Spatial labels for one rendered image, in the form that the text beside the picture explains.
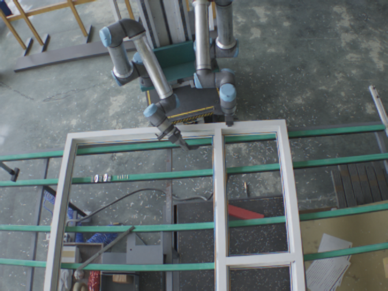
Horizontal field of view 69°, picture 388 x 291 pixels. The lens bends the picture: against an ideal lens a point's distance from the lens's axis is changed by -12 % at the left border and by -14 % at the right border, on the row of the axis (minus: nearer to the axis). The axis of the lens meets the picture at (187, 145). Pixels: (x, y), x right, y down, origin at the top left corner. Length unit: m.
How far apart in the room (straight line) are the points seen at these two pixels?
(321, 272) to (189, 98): 1.87
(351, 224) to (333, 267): 0.31
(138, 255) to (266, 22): 3.22
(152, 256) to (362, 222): 1.38
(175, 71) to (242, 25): 1.69
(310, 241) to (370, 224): 0.45
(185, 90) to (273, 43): 1.39
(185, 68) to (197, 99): 0.40
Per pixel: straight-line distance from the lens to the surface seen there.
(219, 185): 1.88
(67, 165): 2.23
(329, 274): 2.14
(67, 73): 4.20
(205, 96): 2.98
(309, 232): 2.16
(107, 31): 1.94
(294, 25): 4.22
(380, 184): 2.81
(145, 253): 1.92
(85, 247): 2.34
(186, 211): 2.21
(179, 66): 2.71
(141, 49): 1.98
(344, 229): 2.23
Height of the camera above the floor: 2.69
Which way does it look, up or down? 61 degrees down
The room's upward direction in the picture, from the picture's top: 15 degrees counter-clockwise
